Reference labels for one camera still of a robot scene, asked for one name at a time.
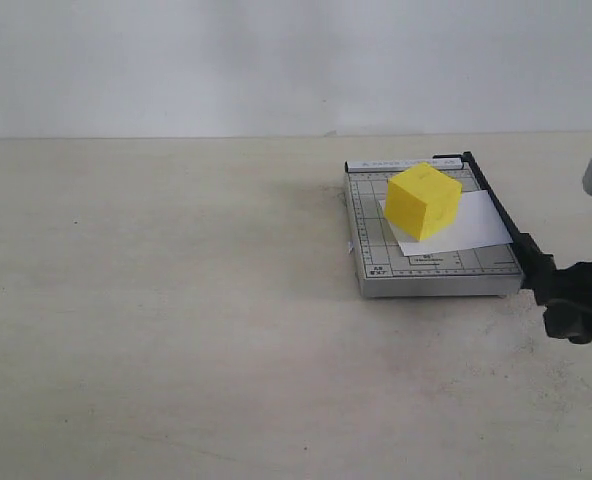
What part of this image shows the grey paper cutter base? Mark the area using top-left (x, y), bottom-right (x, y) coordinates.
top-left (345, 158), bottom-right (523, 298)

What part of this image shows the yellow cube block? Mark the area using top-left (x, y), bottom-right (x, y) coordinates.
top-left (383, 162), bottom-right (462, 241)

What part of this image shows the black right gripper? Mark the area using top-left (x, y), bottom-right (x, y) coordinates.
top-left (540, 261), bottom-right (592, 344)

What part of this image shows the white paper sheet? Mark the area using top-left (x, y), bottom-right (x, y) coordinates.
top-left (387, 190), bottom-right (512, 256)

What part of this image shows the black cutter blade lever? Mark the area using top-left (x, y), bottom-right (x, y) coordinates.
top-left (432, 151), bottom-right (556, 305)

